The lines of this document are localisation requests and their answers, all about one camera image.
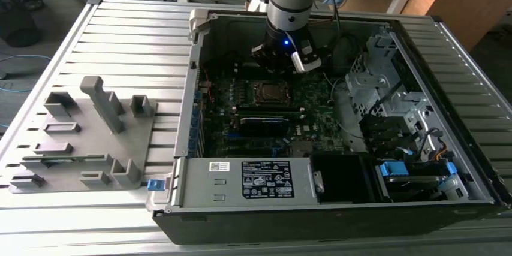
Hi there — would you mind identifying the green motherboard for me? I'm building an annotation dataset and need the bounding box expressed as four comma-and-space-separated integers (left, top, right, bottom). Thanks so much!
193, 64, 355, 158

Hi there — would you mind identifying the black looped cable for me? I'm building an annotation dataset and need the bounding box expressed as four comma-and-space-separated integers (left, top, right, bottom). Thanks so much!
327, 33, 363, 71

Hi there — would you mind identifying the grey parts rack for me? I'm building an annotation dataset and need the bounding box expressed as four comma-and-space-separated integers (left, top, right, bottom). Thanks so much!
7, 75, 160, 194

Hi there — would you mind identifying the black round bin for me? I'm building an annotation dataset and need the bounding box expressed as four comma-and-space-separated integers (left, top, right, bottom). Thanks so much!
1, 8, 44, 49

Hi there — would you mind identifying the red black twisted wire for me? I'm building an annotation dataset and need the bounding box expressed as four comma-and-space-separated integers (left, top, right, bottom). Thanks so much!
199, 65, 215, 103

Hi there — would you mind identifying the grey chipset heatsink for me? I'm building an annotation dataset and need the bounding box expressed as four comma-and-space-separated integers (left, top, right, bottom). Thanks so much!
289, 141, 313, 157

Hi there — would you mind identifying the thin black cable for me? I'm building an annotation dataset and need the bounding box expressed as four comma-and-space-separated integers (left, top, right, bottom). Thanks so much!
367, 85, 403, 116

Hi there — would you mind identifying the orange yellow disk wire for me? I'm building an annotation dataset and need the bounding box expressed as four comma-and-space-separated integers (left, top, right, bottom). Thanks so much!
431, 147, 456, 162

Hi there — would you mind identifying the hard disk in blue carrier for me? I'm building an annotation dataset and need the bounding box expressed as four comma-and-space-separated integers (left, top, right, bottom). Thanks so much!
375, 159, 461, 203

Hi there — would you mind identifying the green RAM stick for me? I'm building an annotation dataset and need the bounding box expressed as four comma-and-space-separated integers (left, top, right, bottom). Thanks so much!
21, 154, 107, 163

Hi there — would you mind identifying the black disk wire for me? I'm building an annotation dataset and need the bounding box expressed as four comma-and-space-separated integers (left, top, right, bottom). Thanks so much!
417, 127, 443, 162

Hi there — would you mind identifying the black plastic disk bay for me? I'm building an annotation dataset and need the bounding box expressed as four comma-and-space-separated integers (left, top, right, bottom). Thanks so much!
357, 113, 415, 161

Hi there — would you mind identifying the grey power supply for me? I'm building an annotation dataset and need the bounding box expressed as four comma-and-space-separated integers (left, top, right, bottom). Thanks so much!
169, 156, 323, 209

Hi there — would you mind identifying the silver metal drive cage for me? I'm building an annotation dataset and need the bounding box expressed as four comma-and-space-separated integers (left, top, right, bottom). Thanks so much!
343, 26, 403, 119

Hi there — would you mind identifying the metal socket cover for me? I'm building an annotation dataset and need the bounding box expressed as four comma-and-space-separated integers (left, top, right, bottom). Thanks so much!
251, 80, 296, 106

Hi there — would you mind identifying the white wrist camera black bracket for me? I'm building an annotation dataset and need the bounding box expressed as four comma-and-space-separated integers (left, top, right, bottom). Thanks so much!
289, 39, 323, 74

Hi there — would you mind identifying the black graphics card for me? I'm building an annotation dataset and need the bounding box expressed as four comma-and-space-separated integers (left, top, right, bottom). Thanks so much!
239, 115, 292, 137

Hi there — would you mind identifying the blue floor cable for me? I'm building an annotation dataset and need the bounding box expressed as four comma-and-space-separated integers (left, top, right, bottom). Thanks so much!
0, 53, 53, 94

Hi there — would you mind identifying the thin white wire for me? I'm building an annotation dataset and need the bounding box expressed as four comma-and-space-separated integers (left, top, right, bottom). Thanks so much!
321, 72, 347, 103

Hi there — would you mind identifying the silver CPU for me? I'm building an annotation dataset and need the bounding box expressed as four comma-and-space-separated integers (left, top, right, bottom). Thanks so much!
260, 84, 284, 101

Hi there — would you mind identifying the black PC case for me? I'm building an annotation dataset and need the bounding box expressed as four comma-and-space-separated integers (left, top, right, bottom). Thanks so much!
144, 8, 512, 245

